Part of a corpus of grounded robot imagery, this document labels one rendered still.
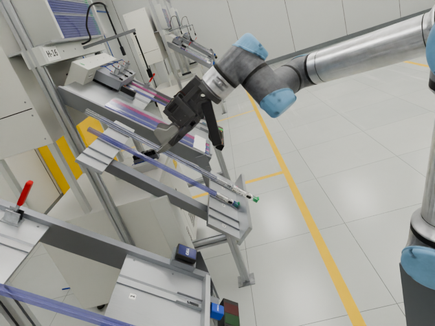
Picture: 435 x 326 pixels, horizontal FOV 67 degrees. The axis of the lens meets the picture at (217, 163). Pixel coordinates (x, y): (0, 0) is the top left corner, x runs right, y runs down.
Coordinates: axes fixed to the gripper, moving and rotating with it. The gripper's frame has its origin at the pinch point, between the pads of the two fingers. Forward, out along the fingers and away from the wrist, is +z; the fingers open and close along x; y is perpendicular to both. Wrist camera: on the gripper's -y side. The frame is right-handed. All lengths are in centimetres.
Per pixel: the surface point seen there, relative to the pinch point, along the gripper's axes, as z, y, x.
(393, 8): -322, -242, -729
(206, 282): 9.2, -25.6, 21.3
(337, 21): -219, -176, -727
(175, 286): 13.4, -20.3, 23.1
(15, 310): 54, 0, 17
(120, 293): 17.2, -9.9, 30.2
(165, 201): 15.4, -12.7, -8.0
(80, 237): 21.5, 2.0, 18.8
